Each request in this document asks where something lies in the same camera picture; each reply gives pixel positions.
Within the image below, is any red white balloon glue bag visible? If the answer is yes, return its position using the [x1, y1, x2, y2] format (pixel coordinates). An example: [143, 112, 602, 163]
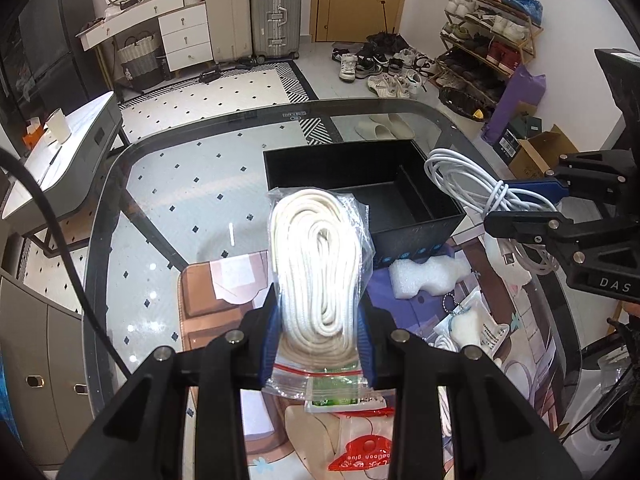
[326, 408, 395, 479]

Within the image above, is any green white snack packet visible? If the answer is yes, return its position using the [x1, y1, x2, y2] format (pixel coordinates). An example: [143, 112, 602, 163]
[304, 375, 387, 413]

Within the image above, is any white cable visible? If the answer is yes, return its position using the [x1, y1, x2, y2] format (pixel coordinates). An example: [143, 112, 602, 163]
[423, 147, 561, 276]

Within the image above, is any white foam piece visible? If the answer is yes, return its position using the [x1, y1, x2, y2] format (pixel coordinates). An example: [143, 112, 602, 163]
[388, 256, 472, 300]

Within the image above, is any bagged white strap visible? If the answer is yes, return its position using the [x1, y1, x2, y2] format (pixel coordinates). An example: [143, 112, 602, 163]
[262, 186, 377, 403]

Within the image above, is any white plush toy keychain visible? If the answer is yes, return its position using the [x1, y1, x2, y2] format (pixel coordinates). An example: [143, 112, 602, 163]
[445, 286, 510, 358]

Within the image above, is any open cardboard box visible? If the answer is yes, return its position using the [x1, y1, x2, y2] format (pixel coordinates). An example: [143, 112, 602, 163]
[508, 125, 578, 179]

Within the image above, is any purple yoga mat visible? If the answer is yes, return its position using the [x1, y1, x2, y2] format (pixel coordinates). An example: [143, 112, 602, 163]
[482, 65, 547, 145]

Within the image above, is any anime print desk mat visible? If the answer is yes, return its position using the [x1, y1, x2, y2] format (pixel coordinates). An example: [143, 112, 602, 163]
[178, 238, 580, 479]

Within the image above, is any grey cabinet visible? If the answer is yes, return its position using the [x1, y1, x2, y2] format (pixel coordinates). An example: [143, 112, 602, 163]
[1, 273, 93, 470]

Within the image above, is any black cardboard box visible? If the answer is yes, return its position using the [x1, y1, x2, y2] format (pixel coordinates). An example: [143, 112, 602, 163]
[264, 140, 464, 269]

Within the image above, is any wooden shoe rack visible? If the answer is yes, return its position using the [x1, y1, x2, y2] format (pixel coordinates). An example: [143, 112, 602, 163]
[437, 0, 544, 103]

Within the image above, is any pair of beige slippers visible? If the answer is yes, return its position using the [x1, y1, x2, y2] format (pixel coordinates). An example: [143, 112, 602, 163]
[355, 113, 416, 141]

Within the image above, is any grey white coffee table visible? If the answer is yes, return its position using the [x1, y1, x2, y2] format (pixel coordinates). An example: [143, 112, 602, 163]
[2, 90, 132, 256]

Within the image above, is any white cup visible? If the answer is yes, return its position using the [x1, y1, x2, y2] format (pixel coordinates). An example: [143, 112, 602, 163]
[46, 108, 72, 144]

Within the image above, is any silver aluminium suitcase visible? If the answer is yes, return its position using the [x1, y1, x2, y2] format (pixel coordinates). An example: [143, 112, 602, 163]
[250, 0, 302, 64]

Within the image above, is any woven laundry basket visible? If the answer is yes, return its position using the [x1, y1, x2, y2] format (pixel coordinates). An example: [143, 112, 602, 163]
[116, 32, 163, 92]

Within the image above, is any black refrigerator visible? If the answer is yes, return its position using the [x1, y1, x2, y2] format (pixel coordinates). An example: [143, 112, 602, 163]
[1, 0, 107, 120]

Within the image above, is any beige suitcase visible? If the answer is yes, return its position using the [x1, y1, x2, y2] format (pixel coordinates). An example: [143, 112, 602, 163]
[205, 0, 253, 63]

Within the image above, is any white dresser desk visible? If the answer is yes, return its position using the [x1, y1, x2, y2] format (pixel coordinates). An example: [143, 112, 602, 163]
[77, 0, 214, 72]

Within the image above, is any black camera cable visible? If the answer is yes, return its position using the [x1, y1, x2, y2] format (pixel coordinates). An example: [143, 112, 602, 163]
[0, 146, 132, 378]

